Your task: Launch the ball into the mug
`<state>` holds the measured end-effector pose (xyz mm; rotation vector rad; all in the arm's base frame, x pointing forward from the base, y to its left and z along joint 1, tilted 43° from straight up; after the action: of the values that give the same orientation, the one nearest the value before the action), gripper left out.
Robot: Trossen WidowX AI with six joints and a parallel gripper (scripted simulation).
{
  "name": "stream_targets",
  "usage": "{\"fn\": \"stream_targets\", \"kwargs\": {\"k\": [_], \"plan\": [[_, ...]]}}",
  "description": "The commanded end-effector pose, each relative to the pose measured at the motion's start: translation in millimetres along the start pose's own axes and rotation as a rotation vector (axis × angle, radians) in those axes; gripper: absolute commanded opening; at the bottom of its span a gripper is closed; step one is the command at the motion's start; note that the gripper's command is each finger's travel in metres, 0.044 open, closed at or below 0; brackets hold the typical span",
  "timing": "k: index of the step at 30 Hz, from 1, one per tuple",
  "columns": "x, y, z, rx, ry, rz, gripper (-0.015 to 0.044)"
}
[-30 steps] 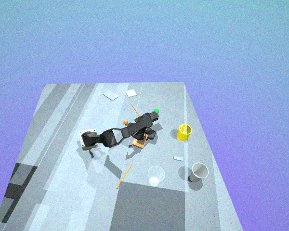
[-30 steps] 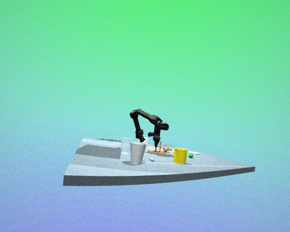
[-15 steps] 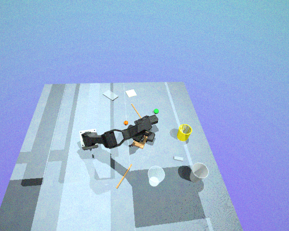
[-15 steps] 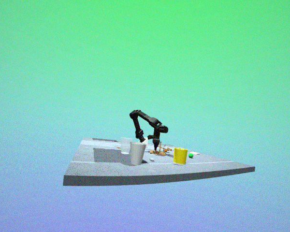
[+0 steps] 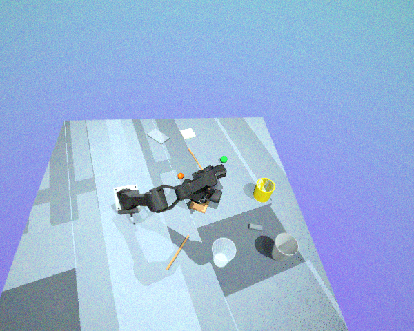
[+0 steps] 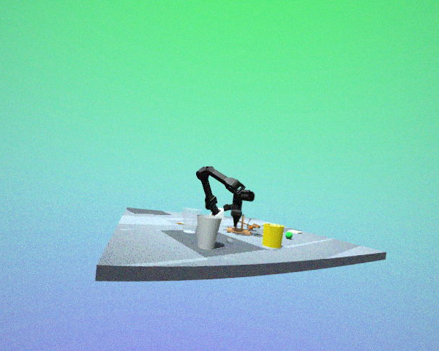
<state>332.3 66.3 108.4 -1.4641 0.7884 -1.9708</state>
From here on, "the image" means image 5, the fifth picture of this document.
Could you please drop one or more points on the yellow cup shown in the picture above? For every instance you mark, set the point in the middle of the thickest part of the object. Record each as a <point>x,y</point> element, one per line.
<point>263,190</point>

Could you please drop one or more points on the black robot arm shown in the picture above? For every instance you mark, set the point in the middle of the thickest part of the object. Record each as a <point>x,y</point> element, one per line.
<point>155,199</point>

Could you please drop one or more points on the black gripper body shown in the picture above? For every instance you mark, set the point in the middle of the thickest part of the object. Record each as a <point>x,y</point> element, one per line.
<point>214,195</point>

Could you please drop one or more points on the pale grey tapered cup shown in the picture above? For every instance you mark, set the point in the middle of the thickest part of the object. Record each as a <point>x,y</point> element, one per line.
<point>285,246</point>

